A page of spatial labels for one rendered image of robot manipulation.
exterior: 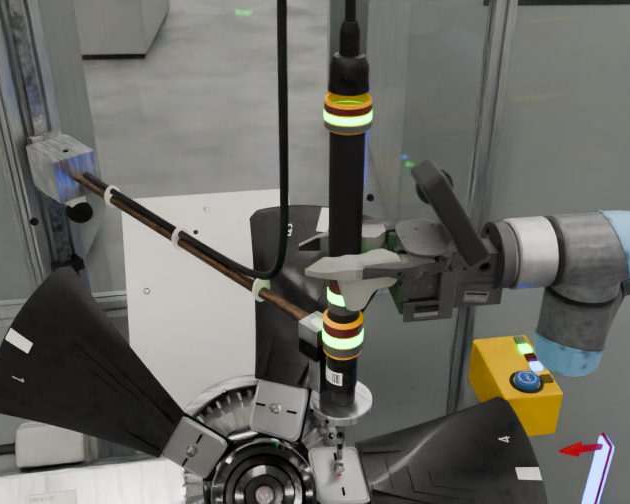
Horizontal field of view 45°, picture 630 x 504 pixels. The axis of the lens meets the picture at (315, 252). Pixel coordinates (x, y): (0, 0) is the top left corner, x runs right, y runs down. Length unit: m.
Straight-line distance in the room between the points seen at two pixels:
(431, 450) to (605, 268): 0.33
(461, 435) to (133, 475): 0.43
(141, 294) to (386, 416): 0.91
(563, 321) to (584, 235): 0.11
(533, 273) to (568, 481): 1.54
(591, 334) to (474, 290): 0.15
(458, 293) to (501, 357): 0.55
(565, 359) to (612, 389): 1.22
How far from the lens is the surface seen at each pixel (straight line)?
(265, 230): 1.00
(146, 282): 1.18
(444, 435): 1.03
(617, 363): 2.06
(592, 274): 0.83
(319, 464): 0.97
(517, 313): 1.83
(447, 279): 0.77
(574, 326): 0.87
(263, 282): 0.90
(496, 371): 1.32
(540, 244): 0.79
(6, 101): 1.28
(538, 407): 1.30
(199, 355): 1.16
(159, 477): 1.06
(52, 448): 1.11
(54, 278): 0.92
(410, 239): 0.77
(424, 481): 0.97
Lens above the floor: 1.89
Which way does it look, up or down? 31 degrees down
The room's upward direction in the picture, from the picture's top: straight up
